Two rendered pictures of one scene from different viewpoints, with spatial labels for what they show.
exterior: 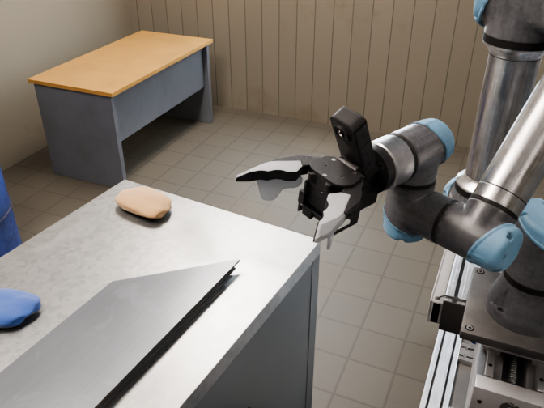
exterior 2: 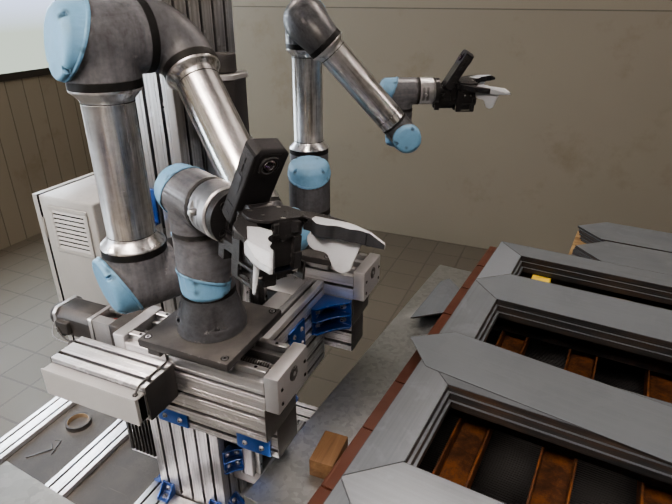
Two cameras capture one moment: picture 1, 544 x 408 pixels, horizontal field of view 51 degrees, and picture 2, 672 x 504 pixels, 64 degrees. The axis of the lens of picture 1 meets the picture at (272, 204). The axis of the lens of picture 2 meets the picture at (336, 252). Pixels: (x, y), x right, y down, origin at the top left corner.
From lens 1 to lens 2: 0.79 m
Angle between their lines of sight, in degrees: 77
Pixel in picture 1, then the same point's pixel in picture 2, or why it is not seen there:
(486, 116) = (125, 170)
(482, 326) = (225, 350)
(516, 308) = (229, 316)
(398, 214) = (221, 267)
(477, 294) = (180, 345)
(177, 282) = not seen: outside the picture
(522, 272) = not seen: hidden behind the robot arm
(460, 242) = not seen: hidden behind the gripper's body
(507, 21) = (116, 62)
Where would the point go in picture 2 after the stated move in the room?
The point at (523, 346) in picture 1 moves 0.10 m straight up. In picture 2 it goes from (254, 333) to (251, 292)
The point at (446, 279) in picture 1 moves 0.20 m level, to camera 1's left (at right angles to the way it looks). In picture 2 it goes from (108, 383) to (65, 456)
